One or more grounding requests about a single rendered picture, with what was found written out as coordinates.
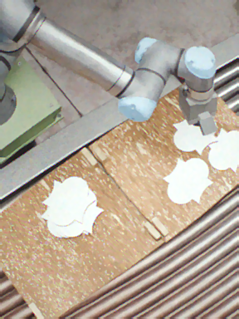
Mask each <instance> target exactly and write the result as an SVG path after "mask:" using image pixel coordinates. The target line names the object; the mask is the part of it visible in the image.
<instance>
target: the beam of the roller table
mask: <svg viewBox="0 0 239 319"><path fill-rule="evenodd" d="M208 49H209V50H210V51H211V52H212V53H213V54H214V56H215V59H216V62H215V66H216V68H217V69H216V72H215V74H217V73H218V72H219V71H222V70H225V69H226V68H227V67H229V66H231V65H233V64H234V63H237V61H239V32H237V33H236V34H234V35H232V36H230V37H228V38H227V39H224V40H223V41H220V42H219V43H217V44H216V45H213V46H212V47H209V48H208ZM181 85H182V83H180V82H179V80H178V79H177V78H176V76H175V75H172V74H170V77H169V78H168V79H167V83H166V85H165V87H164V88H163V92H162V94H161V95H160V97H159V99H160V98H161V97H163V96H166V94H168V93H169V92H170V91H172V90H173V89H174V90H175V88H177V87H178V86H181ZM118 104H119V99H117V98H116V97H115V98H114V99H112V100H110V101H107V102H106V103H104V104H103V105H102V106H100V107H97V108H95V109H94V110H92V111H90V112H89V113H88V114H86V115H84V116H82V117H81V118H80V119H78V120H75V121H74V122H72V123H70V124H69V125H68V126H66V127H65V128H63V129H61V130H60V131H58V132H57V133H55V134H54V135H53V136H51V137H48V138H47V139H46V140H43V141H42V142H41V143H40V144H38V145H37V146H35V147H34V148H33V149H31V150H28V152H26V153H25V154H24V155H22V156H20V157H19V158H18V159H15V160H14V161H13V162H12V163H10V164H9V165H7V166H5V167H4V168H3V169H1V170H0V204H2V203H4V202H5V201H6V200H9V199H10V198H11V197H13V196H15V194H17V193H18V192H19V193H20V191H22V190H23V189H25V188H26V187H28V186H30V184H33V182H37V181H38V180H39V179H40V178H41V177H42V176H44V175H46V174H49V173H50V172H51V171H52V170H54V169H55V168H56V167H58V166H60V165H63V164H64V163H65V162H66V161H67V160H69V159H70V158H71V157H72V156H74V155H75V154H77V153H78V152H79V151H80V150H83V149H84V148H86V149H89V148H88V147H90V146H91V145H92V144H93V143H95V142H96V141H97V140H99V139H100V138H101V137H103V136H104V135H106V134H108V132H111V131H112V130H113V129H115V128H116V127H118V126H119V125H121V124H122V123H124V122H125V121H127V120H128V118H126V117H125V116H124V115H123V114H122V112H119V109H118Z"/></svg>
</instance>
